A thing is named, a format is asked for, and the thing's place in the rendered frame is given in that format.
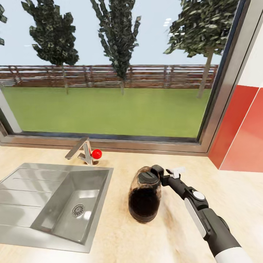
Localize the electric kettle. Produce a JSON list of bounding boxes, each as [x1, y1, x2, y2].
[[128, 165, 164, 222]]

